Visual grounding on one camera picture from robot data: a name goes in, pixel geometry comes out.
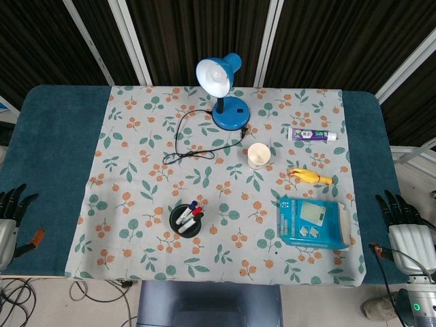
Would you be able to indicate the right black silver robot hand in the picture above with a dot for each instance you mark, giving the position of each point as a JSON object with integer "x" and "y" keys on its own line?
{"x": 408, "y": 243}

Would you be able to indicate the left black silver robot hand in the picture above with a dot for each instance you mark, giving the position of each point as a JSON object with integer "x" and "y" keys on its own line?
{"x": 7, "y": 235}

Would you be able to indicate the blue cap marker pen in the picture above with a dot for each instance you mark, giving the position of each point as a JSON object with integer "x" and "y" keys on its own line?
{"x": 189, "y": 211}

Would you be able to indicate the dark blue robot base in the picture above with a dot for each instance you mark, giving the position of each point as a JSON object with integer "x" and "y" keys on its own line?
{"x": 209, "y": 304}

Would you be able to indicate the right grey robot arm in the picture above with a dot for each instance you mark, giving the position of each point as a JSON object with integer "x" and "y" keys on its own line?
{"x": 420, "y": 303}

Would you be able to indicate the black round pen holder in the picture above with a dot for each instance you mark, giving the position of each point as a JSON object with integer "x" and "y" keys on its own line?
{"x": 184, "y": 226}

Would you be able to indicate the beige shoe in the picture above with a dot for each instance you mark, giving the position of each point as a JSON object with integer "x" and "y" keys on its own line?
{"x": 378, "y": 308}

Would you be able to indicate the teal fabric table cover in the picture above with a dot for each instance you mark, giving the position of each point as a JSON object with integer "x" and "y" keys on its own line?
{"x": 51, "y": 153}

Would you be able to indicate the blue kitchen scale box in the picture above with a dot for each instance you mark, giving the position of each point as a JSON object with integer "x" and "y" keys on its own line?
{"x": 310, "y": 221}

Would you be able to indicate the yellow rubber chicken toy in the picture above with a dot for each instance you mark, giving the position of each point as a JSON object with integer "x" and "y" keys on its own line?
{"x": 310, "y": 176}

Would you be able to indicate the floral print tablecloth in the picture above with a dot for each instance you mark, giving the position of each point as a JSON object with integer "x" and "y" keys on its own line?
{"x": 143, "y": 190}

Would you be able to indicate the white purple toothpaste tube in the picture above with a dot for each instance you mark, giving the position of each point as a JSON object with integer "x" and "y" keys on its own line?
{"x": 310, "y": 134}

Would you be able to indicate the white paper cup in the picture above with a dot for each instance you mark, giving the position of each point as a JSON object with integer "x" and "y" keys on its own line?
{"x": 258, "y": 156}

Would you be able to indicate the blue desk lamp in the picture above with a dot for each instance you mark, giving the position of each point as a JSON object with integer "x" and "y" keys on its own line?
{"x": 225, "y": 102}

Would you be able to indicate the aluminium frame bar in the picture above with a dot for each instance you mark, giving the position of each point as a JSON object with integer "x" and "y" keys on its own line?
{"x": 413, "y": 153}

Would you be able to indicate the white partition frame post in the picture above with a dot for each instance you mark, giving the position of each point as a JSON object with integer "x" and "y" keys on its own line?
{"x": 88, "y": 41}
{"x": 408, "y": 64}
{"x": 131, "y": 41}
{"x": 269, "y": 41}

